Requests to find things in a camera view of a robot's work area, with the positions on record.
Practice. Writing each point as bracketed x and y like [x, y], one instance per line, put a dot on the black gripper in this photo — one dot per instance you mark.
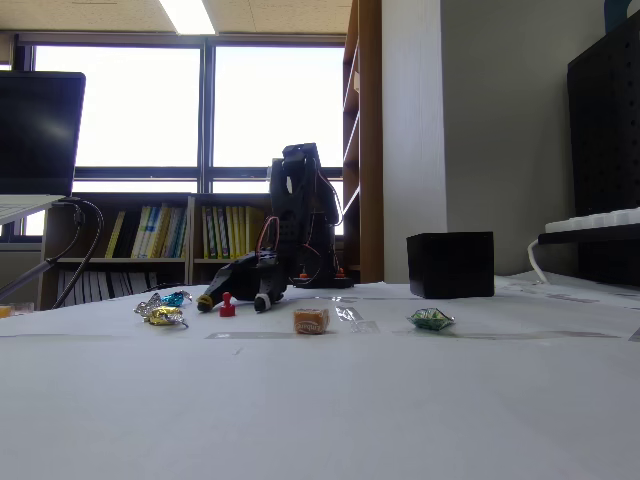
[248, 274]

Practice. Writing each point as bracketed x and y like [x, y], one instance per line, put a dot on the black robot arm with base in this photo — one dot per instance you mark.
[300, 200]

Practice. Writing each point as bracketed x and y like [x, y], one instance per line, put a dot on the black open box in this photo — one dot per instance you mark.
[450, 265]

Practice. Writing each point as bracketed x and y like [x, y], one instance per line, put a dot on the blue foil wrapped candy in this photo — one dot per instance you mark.
[172, 299]

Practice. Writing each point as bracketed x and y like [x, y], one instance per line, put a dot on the green white book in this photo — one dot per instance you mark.
[208, 232]

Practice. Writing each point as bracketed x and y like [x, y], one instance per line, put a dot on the orange wrapped caramel cube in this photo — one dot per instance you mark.
[310, 322]

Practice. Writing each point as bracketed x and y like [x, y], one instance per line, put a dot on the gold foil wrapped candy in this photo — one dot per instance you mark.
[165, 315]

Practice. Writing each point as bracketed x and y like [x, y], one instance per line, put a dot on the yellow blue book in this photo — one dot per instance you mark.
[161, 232]
[179, 235]

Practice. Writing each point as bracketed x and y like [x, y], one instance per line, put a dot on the white blue book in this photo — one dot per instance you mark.
[142, 230]

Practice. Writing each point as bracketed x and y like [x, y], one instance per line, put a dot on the white paper table cover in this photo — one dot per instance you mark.
[320, 400]

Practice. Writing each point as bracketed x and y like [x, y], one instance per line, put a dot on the leaning yellow book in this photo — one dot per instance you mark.
[116, 234]

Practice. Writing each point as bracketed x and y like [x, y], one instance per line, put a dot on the row of white binders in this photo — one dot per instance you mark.
[100, 286]

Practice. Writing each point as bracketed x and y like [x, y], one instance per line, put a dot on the low wooden bookshelf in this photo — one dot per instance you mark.
[125, 199]

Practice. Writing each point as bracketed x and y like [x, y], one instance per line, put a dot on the green wrapped candy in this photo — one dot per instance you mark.
[430, 320]

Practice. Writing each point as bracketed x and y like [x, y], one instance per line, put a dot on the tall brown bookshelf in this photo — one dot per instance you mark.
[371, 150]

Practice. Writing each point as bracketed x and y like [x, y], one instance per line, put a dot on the small clear container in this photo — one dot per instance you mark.
[5, 311]

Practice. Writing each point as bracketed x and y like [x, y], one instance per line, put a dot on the laptop with dark screen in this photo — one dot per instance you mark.
[35, 130]

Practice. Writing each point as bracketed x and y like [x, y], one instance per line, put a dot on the ceiling light panel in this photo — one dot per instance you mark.
[187, 15]

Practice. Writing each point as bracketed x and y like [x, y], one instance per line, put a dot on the black shelf under power strip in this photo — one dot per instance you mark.
[590, 237]

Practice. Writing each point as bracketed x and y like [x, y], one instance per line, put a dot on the white power strip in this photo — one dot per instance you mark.
[600, 220]

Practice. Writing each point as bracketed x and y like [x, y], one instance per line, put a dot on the black pegboard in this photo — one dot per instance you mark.
[605, 125]

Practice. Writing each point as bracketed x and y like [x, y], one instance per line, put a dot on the blue object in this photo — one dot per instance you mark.
[617, 15]

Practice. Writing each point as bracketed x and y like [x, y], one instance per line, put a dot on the dark window frame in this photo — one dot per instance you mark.
[207, 110]

